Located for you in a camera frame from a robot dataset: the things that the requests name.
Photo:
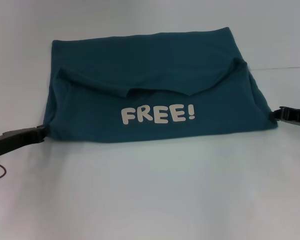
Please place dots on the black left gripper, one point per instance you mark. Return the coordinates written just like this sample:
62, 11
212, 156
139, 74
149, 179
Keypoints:
7, 142

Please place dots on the blue teal shirt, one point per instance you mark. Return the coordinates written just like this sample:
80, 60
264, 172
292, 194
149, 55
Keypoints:
152, 100

